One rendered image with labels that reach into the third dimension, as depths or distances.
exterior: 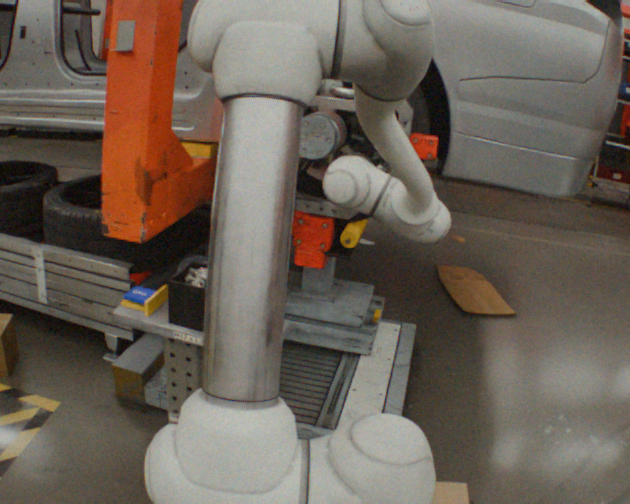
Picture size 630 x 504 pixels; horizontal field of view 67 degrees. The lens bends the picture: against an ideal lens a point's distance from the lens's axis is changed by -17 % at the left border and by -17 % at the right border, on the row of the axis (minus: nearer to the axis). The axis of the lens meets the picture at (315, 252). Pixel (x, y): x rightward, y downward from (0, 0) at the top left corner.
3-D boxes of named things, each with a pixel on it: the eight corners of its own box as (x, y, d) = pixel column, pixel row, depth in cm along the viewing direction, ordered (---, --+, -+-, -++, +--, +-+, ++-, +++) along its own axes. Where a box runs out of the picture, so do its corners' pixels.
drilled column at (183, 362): (213, 441, 157) (212, 321, 142) (201, 460, 148) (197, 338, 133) (183, 432, 159) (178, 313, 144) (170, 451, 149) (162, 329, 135)
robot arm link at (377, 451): (423, 570, 68) (465, 470, 60) (298, 569, 67) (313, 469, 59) (410, 497, 83) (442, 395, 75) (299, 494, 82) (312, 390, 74)
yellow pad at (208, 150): (223, 152, 215) (224, 140, 213) (209, 159, 202) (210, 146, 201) (192, 149, 217) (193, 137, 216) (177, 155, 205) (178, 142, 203)
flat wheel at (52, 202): (200, 225, 258) (202, 175, 250) (179, 283, 196) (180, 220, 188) (73, 217, 251) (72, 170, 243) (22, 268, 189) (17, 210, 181)
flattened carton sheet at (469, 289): (478, 272, 313) (479, 267, 311) (515, 316, 262) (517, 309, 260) (432, 270, 309) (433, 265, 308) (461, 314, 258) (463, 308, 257)
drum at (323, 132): (346, 153, 182) (351, 112, 177) (334, 165, 162) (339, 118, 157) (304, 147, 184) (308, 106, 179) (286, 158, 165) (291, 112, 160)
